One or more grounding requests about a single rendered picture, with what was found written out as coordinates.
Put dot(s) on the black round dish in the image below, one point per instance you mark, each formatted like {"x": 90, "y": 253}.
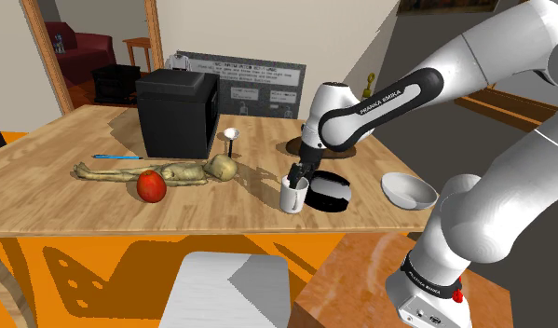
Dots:
{"x": 328, "y": 193}

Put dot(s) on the black box appliance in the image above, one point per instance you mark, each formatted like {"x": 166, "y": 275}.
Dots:
{"x": 176, "y": 118}

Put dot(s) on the wooden door frame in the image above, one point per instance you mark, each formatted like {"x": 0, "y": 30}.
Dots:
{"x": 47, "y": 54}

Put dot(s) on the brown round mat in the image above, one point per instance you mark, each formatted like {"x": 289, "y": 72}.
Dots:
{"x": 287, "y": 146}

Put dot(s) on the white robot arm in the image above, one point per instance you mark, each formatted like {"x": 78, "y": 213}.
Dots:
{"x": 487, "y": 200}

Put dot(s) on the blue pen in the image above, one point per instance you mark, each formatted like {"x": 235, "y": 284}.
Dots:
{"x": 117, "y": 157}

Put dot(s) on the framed wall picture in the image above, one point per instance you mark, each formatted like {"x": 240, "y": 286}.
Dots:
{"x": 442, "y": 5}

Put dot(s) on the yellow figurine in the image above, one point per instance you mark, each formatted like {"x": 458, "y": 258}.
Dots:
{"x": 368, "y": 86}

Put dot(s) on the brown marbled robot stand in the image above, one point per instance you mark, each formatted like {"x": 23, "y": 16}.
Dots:
{"x": 346, "y": 281}

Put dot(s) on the dark red sofa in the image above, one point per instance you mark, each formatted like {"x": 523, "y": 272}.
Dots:
{"x": 85, "y": 57}

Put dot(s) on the tan skeleton figure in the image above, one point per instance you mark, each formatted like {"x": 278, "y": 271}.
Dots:
{"x": 183, "y": 172}

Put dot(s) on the red apple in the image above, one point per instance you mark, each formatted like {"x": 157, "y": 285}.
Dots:
{"x": 151, "y": 187}

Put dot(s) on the wooden bench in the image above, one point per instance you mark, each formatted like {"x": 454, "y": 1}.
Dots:
{"x": 505, "y": 106}

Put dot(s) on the wooden side table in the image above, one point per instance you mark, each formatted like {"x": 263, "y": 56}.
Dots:
{"x": 137, "y": 43}

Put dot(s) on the white mug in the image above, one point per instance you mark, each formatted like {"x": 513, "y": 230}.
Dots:
{"x": 291, "y": 200}

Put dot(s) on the round wooden chair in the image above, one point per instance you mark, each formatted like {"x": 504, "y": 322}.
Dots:
{"x": 10, "y": 295}

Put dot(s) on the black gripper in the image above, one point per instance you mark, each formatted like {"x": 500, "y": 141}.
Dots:
{"x": 311, "y": 156}

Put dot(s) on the dark grey lettered board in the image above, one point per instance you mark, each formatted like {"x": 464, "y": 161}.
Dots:
{"x": 260, "y": 91}

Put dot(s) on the white bowl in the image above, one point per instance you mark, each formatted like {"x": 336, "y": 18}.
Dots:
{"x": 408, "y": 193}

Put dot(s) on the black low cabinet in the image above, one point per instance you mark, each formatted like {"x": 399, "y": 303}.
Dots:
{"x": 115, "y": 84}

